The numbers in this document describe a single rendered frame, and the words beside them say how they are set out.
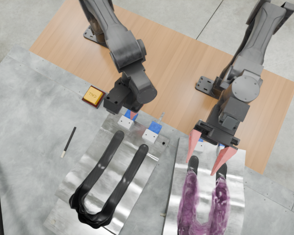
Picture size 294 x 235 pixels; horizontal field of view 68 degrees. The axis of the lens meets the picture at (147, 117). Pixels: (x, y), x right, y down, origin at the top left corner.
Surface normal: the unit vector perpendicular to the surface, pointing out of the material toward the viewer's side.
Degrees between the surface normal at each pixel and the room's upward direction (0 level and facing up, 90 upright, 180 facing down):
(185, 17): 0
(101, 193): 25
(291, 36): 0
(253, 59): 1
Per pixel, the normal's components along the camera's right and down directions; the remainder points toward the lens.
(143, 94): 0.42, 0.74
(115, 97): 0.21, -0.65
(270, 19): -0.04, -0.24
